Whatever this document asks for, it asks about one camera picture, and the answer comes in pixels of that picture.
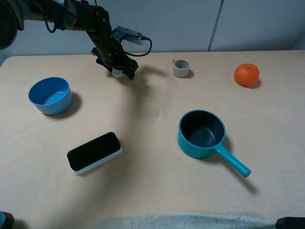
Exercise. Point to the teal saucepan with handle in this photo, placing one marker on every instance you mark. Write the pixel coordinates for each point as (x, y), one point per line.
(201, 133)

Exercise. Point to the small beige cup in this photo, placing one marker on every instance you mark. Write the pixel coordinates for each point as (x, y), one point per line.
(180, 68)

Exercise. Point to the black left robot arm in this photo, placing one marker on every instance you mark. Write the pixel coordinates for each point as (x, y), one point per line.
(70, 15)

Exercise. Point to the orange tangerine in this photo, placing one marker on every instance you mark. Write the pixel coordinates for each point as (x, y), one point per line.
(246, 74)

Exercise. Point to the pale blue rubber duck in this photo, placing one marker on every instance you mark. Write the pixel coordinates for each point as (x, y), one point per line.
(118, 73)

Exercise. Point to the black white rectangular device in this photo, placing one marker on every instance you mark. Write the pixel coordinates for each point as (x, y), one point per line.
(94, 153)

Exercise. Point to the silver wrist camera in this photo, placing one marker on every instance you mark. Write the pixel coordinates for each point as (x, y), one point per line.
(121, 33)

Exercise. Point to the blue plastic bowl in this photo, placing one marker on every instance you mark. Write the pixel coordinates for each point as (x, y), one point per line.
(51, 95)

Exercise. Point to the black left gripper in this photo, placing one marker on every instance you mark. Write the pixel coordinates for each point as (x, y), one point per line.
(110, 55)

